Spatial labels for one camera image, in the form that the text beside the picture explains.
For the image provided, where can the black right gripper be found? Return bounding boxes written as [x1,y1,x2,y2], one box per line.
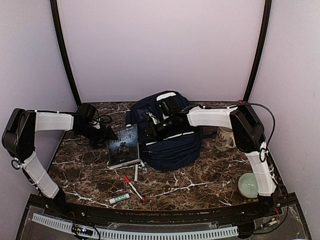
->
[137,115,177,143]

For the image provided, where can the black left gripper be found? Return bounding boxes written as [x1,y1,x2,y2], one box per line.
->
[76,123,118,150]

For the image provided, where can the dark Wuthering Heights book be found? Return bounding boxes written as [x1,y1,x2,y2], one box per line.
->
[107,124,140,169]

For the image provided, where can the navy blue student backpack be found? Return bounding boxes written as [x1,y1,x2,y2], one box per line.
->
[125,90,203,172]

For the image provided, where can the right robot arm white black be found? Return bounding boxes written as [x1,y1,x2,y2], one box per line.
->
[142,97,277,197]

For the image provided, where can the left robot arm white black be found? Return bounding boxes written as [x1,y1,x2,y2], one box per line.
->
[1,103,117,218]

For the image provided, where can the teal capped white marker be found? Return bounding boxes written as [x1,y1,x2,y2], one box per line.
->
[141,161,148,172]

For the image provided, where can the purple capped white marker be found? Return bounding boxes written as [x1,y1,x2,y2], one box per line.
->
[134,164,139,184]

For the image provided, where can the red capped white marker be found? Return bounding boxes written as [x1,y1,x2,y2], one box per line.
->
[123,175,145,202]

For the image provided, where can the green white glue stick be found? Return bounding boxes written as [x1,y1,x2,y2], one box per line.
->
[109,193,130,204]

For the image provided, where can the cream floral ceramic mug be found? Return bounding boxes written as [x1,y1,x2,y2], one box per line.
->
[215,127,236,152]

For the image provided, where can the pale green ceramic bowl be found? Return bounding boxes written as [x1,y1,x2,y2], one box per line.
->
[238,172,258,199]

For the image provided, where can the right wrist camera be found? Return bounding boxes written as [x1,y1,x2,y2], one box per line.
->
[142,111,160,125]

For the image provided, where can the white slotted cable duct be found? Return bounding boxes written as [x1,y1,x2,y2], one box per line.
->
[31,213,239,240]

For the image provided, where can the left black frame post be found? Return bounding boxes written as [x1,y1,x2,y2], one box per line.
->
[49,0,82,107]

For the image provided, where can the black frame post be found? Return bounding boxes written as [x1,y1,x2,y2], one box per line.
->
[242,0,272,102]
[49,0,82,107]

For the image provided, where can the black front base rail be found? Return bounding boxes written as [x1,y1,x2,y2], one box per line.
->
[16,193,311,240]

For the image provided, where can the right black frame post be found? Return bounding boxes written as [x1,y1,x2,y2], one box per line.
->
[242,0,272,102]

